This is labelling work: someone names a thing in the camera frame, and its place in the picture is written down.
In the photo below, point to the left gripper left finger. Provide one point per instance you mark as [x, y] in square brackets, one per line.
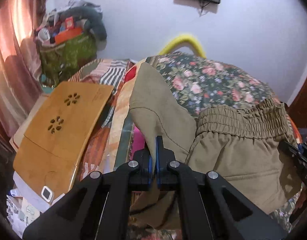
[97, 207]

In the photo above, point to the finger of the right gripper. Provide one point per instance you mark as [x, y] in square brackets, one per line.
[298, 155]

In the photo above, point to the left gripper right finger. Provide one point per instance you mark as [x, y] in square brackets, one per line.
[210, 207]

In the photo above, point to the olive green pants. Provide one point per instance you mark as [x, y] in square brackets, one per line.
[240, 144]

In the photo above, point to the wooden door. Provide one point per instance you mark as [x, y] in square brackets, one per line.
[298, 109]

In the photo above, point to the colourful blanket under bedspread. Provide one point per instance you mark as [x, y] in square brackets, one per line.
[102, 147]

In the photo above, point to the folded magenta cloth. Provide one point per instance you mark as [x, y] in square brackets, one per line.
[138, 140]

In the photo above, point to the crumpled white papers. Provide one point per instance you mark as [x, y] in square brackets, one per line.
[20, 213]

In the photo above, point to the wooden lap desk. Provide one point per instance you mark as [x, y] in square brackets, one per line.
[54, 142]

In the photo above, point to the floral bedspread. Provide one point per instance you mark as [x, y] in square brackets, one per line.
[198, 83]

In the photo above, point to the pink curtain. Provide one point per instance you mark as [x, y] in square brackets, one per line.
[20, 65]

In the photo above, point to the yellow curved headboard pipe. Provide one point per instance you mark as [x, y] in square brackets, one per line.
[184, 40]

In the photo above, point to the green bag of clutter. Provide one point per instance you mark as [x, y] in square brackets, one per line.
[67, 39]

